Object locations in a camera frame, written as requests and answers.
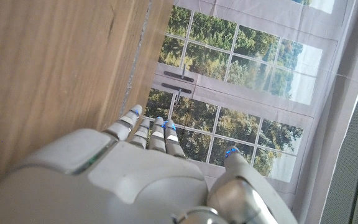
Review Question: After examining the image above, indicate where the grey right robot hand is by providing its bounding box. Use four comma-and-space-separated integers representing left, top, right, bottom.
0, 104, 300, 224

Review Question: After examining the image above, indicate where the printed window backdrop cloth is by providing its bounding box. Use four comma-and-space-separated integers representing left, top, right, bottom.
144, 0, 358, 224

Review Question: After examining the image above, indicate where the grey perforated panel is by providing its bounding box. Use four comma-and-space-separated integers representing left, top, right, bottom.
319, 37, 358, 224

